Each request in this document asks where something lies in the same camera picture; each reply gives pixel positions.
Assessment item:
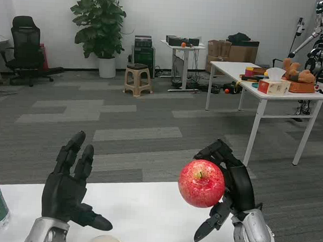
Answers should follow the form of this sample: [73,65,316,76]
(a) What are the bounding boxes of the red white tissue box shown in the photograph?
[256,66,292,96]

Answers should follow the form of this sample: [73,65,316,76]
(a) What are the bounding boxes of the black striped box device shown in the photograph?
[134,35,153,48]

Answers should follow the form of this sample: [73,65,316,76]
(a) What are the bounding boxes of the green potted plant white pot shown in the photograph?
[64,0,128,80]

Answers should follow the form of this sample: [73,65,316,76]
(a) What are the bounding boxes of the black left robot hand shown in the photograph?
[39,128,118,232]

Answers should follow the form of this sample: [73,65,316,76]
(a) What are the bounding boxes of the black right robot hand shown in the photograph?
[189,137,267,242]

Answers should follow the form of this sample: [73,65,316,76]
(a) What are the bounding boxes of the beige plastic stool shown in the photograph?
[122,62,155,98]

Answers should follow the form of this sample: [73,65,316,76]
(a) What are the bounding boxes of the red apple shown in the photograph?
[176,158,227,210]

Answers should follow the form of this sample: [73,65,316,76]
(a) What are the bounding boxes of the black bag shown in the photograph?
[227,32,253,44]

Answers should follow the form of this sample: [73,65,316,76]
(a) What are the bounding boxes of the small white standing desk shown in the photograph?
[157,38,207,95]

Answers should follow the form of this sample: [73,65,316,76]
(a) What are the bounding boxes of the silver black humanoid robot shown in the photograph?
[285,0,323,98]

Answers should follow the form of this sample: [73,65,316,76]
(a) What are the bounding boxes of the orange basket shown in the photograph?
[287,80,317,94]

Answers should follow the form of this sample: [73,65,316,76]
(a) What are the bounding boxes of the black devices on desk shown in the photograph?
[166,34,201,48]

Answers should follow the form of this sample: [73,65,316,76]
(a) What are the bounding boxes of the red board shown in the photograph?
[38,43,52,70]

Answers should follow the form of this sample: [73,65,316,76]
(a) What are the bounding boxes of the black mesh office chair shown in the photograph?
[0,14,67,89]

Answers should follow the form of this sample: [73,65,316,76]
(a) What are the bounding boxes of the brown teddy bear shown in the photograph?
[281,57,318,84]

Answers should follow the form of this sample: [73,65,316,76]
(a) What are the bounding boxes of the green black equipment cabinet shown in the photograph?
[130,45,157,79]

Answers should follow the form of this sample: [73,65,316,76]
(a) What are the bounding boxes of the brown cardboard boxes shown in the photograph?
[206,38,260,77]

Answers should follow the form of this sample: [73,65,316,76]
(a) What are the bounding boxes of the white camera on stand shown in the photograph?
[288,16,306,59]

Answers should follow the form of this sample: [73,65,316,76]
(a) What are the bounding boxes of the white folding table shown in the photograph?
[202,60,323,170]

